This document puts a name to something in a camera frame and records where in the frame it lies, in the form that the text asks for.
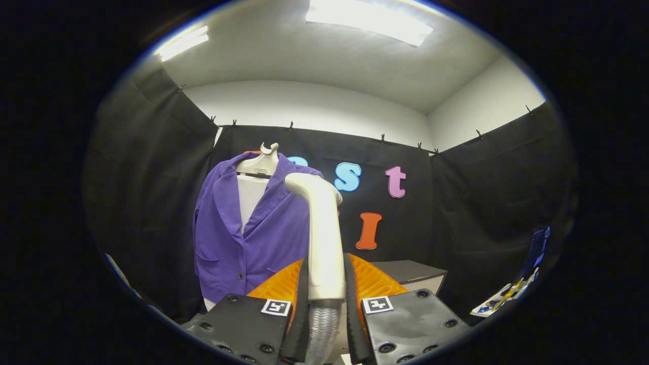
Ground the large ceiling light panel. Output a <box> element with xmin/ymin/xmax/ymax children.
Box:
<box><xmin>306</xmin><ymin>0</ymin><xmax>434</xmax><ymax>47</ymax></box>

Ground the purple jacket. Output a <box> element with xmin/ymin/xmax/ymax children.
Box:
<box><xmin>193</xmin><ymin>152</ymin><xmax>325</xmax><ymax>305</ymax></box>

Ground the white clothes hanger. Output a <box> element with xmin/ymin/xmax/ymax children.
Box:
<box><xmin>236</xmin><ymin>142</ymin><xmax>280</xmax><ymax>178</ymax></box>

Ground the white garment steamer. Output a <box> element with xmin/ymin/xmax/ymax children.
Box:
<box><xmin>284</xmin><ymin>172</ymin><xmax>348</xmax><ymax>365</ymax></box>

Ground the row of black clips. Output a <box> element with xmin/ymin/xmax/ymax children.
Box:
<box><xmin>177</xmin><ymin>84</ymin><xmax>533</xmax><ymax>155</ymax></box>

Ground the grey top white cabinet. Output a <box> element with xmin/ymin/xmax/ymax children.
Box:
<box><xmin>373</xmin><ymin>260</ymin><xmax>448</xmax><ymax>295</ymax></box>

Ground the pile of small colourful items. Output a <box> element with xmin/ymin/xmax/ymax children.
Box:
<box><xmin>471</xmin><ymin>268</ymin><xmax>539</xmax><ymax>317</ymax></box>

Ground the dark blue flat board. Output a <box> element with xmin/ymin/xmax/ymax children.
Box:
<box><xmin>522</xmin><ymin>227</ymin><xmax>552</xmax><ymax>278</ymax></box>

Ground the narrow ceiling light panel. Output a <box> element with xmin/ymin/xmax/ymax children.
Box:
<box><xmin>155</xmin><ymin>25</ymin><xmax>209</xmax><ymax>62</ymax></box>

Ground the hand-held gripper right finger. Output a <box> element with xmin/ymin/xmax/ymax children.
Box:
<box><xmin>344</xmin><ymin>253</ymin><xmax>471</xmax><ymax>364</ymax></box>

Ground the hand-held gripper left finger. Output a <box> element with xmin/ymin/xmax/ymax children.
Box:
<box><xmin>183</xmin><ymin>258</ymin><xmax>309</xmax><ymax>364</ymax></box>

